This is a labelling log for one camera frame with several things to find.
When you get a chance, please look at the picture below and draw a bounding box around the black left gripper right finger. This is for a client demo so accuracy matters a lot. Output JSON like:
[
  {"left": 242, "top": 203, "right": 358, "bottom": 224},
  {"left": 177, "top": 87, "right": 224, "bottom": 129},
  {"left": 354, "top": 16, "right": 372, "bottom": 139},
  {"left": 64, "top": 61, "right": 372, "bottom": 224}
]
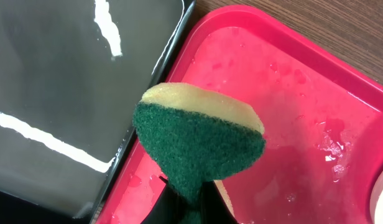
[{"left": 200, "top": 180, "right": 238, "bottom": 224}]

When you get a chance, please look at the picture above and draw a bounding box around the red plastic tray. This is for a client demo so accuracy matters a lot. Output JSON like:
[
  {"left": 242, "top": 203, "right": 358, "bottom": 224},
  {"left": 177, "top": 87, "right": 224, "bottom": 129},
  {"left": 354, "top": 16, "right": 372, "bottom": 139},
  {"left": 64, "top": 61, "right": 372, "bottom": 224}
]
[{"left": 95, "top": 4, "right": 383, "bottom": 224}]

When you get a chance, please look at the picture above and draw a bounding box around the green and yellow sponge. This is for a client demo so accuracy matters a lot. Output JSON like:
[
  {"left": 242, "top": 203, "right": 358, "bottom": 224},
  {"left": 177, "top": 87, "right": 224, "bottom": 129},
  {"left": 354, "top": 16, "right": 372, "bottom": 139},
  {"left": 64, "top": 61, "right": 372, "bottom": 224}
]
[{"left": 133, "top": 83, "right": 265, "bottom": 223}]

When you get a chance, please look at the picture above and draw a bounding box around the light blue plate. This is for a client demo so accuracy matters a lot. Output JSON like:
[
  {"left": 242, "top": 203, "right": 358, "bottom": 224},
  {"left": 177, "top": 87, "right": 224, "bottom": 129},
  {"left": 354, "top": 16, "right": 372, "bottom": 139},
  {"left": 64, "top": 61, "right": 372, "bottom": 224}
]
[{"left": 369, "top": 171, "right": 383, "bottom": 224}]

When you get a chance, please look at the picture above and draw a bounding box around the black water tray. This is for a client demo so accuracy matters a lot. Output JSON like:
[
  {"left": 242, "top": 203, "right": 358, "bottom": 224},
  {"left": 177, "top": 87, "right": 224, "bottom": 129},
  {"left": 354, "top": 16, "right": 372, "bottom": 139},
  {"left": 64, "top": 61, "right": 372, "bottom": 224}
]
[{"left": 0, "top": 0, "right": 195, "bottom": 223}]

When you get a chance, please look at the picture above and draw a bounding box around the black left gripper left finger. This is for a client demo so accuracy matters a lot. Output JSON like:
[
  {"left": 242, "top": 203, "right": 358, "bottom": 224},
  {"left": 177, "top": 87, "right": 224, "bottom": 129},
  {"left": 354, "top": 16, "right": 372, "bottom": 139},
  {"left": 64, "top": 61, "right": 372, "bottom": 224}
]
[{"left": 141, "top": 176, "right": 187, "bottom": 224}]

